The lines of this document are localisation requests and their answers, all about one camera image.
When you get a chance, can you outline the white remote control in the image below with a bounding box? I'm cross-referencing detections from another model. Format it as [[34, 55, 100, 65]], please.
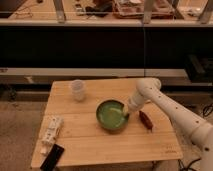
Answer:
[[40, 116, 63, 156]]

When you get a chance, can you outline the green ceramic bowl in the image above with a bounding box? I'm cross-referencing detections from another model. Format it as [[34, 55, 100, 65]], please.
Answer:
[[96, 100, 129, 131]]

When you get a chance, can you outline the clear plastic cup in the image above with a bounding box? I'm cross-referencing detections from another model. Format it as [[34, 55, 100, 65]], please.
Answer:
[[70, 79, 86, 101]]

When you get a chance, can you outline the wooden table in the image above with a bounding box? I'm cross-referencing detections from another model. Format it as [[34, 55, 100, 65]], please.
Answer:
[[40, 78, 183, 167]]

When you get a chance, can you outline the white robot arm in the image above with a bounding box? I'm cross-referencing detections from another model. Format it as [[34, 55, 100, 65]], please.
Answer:
[[127, 77, 213, 171]]

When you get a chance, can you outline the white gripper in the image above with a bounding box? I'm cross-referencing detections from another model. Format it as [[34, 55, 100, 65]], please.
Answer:
[[123, 95, 142, 116]]

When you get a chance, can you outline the black phone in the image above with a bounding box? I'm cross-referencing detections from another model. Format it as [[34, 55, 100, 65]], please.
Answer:
[[40, 144, 64, 171]]

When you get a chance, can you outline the black cable on floor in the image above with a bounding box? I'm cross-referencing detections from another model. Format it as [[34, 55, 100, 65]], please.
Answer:
[[201, 102, 213, 118]]

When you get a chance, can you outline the dark box at right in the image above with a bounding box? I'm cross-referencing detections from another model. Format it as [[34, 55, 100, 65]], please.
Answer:
[[185, 55, 213, 83]]

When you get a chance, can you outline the cluttered tray on shelf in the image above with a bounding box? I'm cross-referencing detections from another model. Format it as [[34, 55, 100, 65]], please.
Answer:
[[112, 0, 174, 18]]

